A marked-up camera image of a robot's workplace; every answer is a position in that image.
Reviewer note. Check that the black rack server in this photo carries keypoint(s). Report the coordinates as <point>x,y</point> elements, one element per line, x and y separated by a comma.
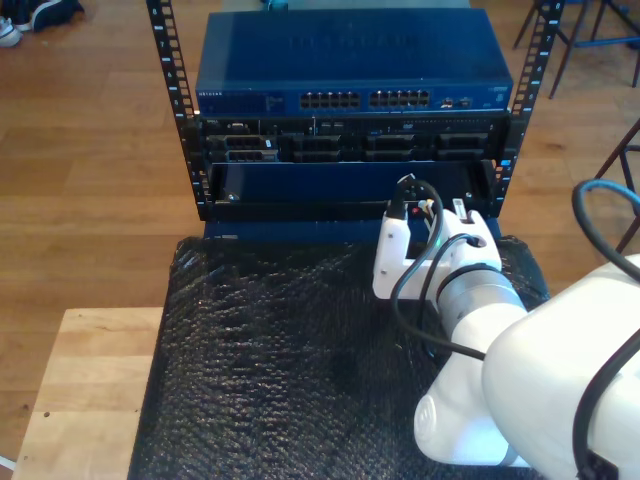
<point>350,142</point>

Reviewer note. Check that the dark blue base panel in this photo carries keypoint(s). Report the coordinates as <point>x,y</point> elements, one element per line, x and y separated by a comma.
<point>300,232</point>

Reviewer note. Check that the dark metal chair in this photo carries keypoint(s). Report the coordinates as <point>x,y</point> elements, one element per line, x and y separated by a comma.
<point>625,160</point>

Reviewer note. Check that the black bubble wrap mat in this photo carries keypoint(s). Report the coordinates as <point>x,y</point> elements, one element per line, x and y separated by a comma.
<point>275,400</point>

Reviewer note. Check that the dark blue shoe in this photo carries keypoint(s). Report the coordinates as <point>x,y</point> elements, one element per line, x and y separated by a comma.
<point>50,12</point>

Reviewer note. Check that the white shoe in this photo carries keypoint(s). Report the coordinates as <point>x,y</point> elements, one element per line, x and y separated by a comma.
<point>7,32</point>

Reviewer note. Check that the white flat strip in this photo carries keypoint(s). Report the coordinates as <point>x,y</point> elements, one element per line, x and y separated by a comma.
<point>6,462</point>

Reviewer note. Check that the blue network switch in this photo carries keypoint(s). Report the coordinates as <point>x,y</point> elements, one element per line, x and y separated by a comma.
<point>350,50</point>

